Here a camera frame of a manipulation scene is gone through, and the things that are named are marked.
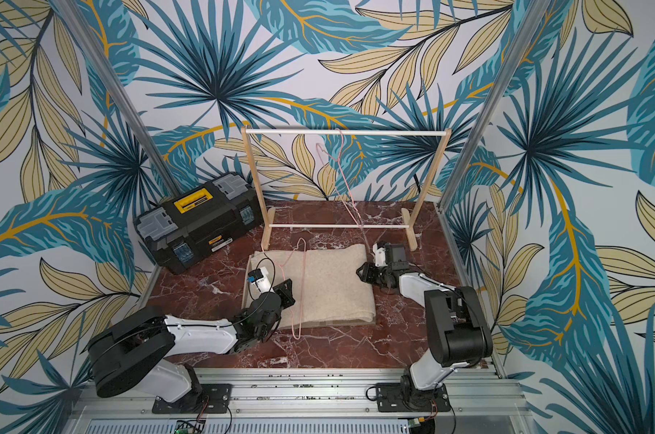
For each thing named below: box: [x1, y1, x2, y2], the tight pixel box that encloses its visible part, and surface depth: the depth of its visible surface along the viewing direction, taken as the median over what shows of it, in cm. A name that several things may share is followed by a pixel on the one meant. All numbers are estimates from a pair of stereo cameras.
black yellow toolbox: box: [132, 172, 265, 276], surface depth 96 cm
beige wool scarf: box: [242, 243, 377, 330], surface depth 94 cm
